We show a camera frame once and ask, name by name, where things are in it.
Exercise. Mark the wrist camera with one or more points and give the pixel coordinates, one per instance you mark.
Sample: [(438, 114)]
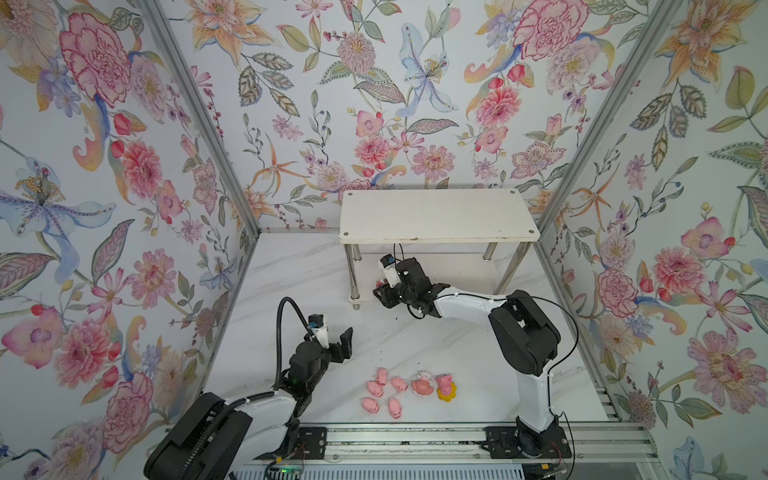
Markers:
[(320, 334), (388, 266)]

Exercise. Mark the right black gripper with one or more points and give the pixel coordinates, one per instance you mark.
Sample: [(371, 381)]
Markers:
[(386, 296)]

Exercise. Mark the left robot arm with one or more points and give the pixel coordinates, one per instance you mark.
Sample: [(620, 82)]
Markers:
[(216, 436)]

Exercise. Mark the pink bear white bowl toy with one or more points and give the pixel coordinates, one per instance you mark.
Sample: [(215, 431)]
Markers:
[(421, 384)]

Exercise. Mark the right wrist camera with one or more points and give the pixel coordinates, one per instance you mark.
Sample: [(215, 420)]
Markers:
[(388, 266)]

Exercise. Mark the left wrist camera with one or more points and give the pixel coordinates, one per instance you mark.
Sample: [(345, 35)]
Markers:
[(320, 334)]

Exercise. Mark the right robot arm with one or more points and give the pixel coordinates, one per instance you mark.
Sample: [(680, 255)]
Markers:
[(528, 341)]

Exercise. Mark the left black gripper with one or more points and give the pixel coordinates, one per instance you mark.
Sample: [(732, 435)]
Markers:
[(346, 349)]

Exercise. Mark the left aluminium corner post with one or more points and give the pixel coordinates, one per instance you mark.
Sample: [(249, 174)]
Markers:
[(163, 35)]

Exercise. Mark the aluminium corner post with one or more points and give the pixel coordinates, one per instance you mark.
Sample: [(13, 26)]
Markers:
[(163, 35), (657, 23)]

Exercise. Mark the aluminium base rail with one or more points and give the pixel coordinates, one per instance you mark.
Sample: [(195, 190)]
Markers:
[(444, 443)]

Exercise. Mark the white two-tier shelf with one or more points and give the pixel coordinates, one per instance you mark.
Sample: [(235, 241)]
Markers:
[(472, 239)]

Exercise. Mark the right aluminium corner post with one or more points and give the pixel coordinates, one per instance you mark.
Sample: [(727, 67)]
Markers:
[(657, 23)]

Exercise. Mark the pink bear yellow flower toy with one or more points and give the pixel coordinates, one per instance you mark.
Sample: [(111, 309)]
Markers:
[(446, 388)]

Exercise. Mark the small pink pig toy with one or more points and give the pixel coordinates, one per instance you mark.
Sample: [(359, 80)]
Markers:
[(381, 378), (395, 408), (399, 384), (375, 389), (370, 405)]

